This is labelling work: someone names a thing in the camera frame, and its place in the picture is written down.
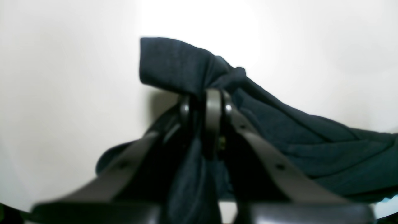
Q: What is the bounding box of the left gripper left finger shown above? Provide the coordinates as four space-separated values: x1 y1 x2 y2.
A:
30 95 193 224

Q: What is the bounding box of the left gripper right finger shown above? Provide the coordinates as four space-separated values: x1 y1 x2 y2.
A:
204 88 374 224

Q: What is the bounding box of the dark navy long-sleeve shirt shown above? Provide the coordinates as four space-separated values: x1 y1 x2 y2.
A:
96 37 397 224

